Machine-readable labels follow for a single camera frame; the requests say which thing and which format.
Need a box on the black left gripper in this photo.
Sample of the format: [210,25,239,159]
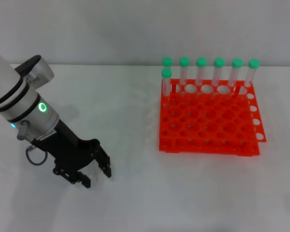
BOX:
[34,119,113,189]

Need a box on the green-capped test tube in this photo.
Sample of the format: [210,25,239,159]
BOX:
[228,58,244,97]
[161,68,173,108]
[162,57,174,73]
[240,58,260,97]
[195,57,207,96]
[212,57,225,97]
[179,57,190,96]

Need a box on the orange test tube rack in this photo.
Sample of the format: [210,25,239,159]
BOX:
[157,78,267,157]

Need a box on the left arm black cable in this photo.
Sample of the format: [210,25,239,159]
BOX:
[16,120,49,167]

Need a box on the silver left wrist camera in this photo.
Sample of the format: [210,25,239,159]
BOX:
[14,55,55,86]

